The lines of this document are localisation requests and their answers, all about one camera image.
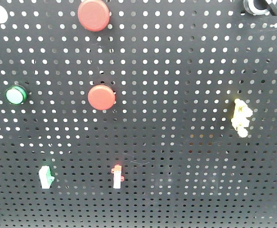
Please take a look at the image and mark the middle red push button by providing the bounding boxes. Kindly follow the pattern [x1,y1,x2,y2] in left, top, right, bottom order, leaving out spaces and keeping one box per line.
[87,85,116,111]

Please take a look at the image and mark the red push button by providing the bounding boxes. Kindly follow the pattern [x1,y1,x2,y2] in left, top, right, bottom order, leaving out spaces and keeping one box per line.
[87,85,116,111]
[77,0,110,32]

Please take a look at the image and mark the upper red push button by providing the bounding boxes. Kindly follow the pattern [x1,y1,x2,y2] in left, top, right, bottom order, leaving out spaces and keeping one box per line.
[77,0,110,32]

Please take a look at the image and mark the green round push button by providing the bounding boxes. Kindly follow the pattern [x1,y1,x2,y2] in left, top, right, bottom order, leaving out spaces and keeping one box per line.
[5,85,28,105]

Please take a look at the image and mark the black perforated pegboard panel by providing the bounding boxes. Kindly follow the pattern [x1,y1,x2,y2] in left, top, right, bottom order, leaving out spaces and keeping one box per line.
[0,0,277,228]

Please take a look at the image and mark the red white toggle switch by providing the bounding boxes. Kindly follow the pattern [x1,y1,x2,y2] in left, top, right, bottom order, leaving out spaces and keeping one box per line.
[111,164,124,189]

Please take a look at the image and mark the yellow white toggle switch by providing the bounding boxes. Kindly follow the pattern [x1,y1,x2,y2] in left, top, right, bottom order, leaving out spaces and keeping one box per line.
[231,98,253,138]

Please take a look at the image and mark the green white toggle switch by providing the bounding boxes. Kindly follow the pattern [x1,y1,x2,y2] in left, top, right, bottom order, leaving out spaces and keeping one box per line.
[38,166,55,189]

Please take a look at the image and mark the black rotary selector switch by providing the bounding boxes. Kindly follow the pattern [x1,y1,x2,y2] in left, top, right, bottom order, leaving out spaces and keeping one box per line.
[243,0,277,16]

